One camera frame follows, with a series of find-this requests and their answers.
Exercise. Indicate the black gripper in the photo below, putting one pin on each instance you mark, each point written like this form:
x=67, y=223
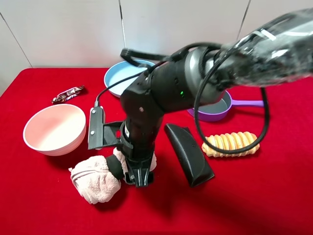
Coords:
x=141, y=128

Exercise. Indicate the pink towel black band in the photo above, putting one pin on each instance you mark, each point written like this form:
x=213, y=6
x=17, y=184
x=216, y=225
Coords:
x=98, y=178

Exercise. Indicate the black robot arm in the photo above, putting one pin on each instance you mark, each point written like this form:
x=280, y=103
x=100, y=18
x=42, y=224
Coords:
x=278, y=52

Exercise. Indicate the black glasses case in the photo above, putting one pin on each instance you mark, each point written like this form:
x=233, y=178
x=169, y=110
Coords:
x=192, y=161

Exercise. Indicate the pink ribbed bowl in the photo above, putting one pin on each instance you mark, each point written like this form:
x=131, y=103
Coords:
x=56, y=130

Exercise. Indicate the striped bread roll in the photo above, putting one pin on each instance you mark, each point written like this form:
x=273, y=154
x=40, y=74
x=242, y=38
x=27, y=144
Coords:
x=231, y=141

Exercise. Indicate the purple toy frying pan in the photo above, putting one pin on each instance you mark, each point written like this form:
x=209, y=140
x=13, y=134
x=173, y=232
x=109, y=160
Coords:
x=219, y=110

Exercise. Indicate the light blue round plate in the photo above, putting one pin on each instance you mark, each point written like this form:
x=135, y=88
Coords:
x=118, y=72

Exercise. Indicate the brown candy bar wrapper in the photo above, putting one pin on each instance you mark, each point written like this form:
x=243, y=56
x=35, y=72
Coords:
x=67, y=95

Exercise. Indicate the red tablecloth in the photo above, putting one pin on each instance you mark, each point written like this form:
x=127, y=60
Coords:
x=268, y=193

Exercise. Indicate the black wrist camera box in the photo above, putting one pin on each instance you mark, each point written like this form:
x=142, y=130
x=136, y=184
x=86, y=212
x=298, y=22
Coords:
x=102, y=134

